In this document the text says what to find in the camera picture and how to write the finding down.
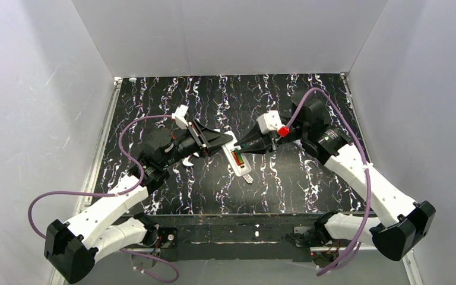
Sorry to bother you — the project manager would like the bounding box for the green battery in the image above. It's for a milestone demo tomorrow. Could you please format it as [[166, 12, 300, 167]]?
[[236, 154, 245, 166]]

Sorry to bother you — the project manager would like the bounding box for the orange battery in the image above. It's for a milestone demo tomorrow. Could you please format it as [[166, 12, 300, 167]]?
[[231, 151, 239, 166]]

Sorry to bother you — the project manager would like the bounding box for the white remote control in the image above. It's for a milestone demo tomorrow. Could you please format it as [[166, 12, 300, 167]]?
[[222, 131, 252, 177]]

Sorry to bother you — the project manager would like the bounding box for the white battery cover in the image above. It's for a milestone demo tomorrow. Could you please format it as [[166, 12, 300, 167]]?
[[242, 173, 254, 184]]

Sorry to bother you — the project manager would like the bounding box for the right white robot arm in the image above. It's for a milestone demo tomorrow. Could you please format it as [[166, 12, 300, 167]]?
[[238, 92, 436, 261]]

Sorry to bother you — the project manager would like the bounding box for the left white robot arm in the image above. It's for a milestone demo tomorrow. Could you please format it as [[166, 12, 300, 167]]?
[[44, 119, 233, 284]]

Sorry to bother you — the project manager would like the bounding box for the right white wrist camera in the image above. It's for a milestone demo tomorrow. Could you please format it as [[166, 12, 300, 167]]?
[[256, 110, 290, 137]]

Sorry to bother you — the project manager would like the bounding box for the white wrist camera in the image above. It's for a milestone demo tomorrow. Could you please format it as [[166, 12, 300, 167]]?
[[256, 110, 290, 137], [171, 104, 189, 129]]

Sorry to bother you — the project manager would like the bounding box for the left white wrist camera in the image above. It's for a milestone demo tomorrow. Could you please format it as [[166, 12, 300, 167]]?
[[171, 104, 189, 129]]

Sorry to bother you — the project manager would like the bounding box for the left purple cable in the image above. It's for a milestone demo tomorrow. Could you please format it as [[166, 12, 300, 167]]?
[[28, 115, 181, 284]]

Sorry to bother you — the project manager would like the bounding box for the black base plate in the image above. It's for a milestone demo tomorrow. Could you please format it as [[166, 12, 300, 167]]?
[[106, 213, 354, 264]]

